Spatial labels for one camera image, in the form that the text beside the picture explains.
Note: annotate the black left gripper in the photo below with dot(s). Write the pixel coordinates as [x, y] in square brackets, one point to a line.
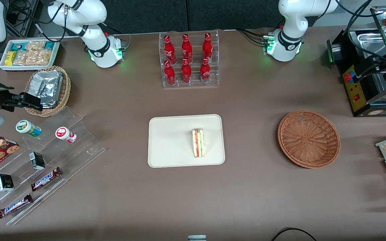
[379, 66]

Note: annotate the triangular sandwich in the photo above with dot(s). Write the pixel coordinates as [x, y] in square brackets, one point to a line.
[198, 144]

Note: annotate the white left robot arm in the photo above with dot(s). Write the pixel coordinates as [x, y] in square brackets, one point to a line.
[286, 20]

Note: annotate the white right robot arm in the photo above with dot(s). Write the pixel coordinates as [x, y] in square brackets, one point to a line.
[79, 13]

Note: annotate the light wicker basket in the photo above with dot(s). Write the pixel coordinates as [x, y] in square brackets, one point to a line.
[65, 90]

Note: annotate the brown round wicker basket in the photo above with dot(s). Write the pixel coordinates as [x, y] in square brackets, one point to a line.
[310, 140]

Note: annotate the cream plastic tray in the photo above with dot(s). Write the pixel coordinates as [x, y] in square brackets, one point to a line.
[169, 140]

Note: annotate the black food warmer case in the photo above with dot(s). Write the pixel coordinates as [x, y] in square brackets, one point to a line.
[355, 95]

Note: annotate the green lid yogurt cup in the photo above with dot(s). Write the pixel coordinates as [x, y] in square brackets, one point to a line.
[25, 127]

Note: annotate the silver foil packs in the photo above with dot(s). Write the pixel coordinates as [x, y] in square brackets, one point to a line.
[47, 87]

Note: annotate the white rectangular snack bin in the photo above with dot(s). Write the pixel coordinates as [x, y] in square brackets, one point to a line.
[3, 65]

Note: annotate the clear nut bag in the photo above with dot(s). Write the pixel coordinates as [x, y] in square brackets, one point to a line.
[41, 57]
[22, 58]
[35, 45]

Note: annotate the red lid yogurt cup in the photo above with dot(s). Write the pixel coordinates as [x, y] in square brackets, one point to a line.
[63, 133]

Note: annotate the yellow snack packet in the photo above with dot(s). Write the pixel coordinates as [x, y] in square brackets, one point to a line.
[10, 57]

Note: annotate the teal snack packet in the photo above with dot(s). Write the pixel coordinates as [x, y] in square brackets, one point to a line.
[49, 45]
[18, 46]

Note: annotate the small black carton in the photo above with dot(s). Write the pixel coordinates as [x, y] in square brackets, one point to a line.
[4, 182]
[37, 160]

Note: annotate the clear acrylic stepped stand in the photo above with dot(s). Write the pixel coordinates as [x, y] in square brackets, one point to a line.
[79, 147]

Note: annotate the Snickers chocolate bar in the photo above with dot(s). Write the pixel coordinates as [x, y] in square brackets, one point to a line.
[45, 179]
[14, 206]

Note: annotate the dark fabric partition panel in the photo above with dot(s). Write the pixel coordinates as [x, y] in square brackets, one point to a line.
[146, 15]
[233, 13]

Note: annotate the red cola bottle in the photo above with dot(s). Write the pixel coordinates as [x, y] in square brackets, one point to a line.
[186, 73]
[186, 48]
[169, 50]
[205, 72]
[207, 47]
[170, 75]

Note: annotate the clear acrylic bottle rack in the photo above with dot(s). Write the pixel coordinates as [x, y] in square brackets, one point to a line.
[194, 38]

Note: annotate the small grey white object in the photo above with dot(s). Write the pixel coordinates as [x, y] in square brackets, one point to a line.
[197, 238]

